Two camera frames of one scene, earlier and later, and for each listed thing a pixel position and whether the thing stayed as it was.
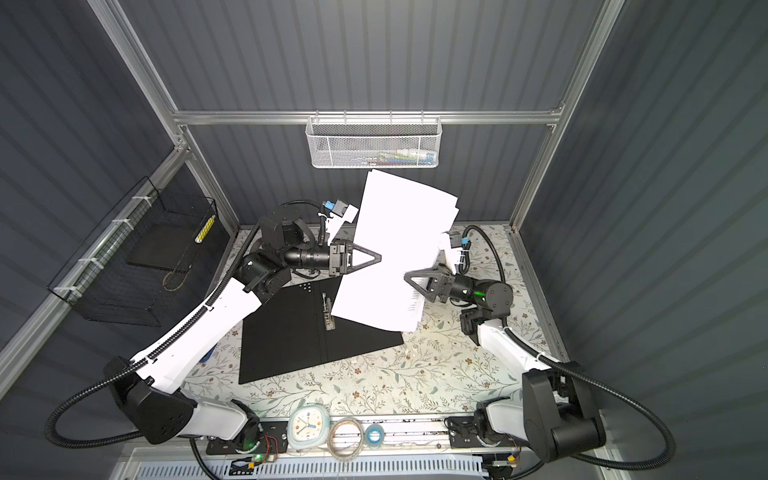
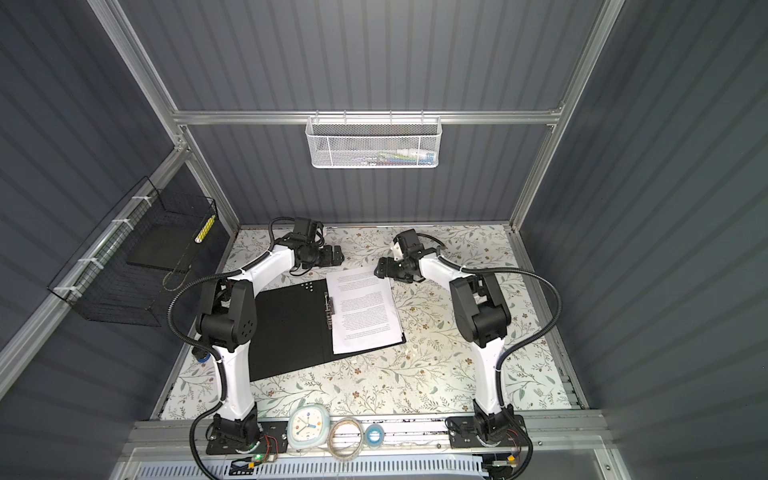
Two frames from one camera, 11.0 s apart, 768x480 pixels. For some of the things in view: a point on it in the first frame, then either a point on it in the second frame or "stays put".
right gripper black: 443,288 -> 387,266
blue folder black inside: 294,329 stays put
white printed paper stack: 402,222 -> 365,311
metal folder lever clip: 328,314 stays put
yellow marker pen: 206,228 stays put
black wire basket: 134,270 stays put
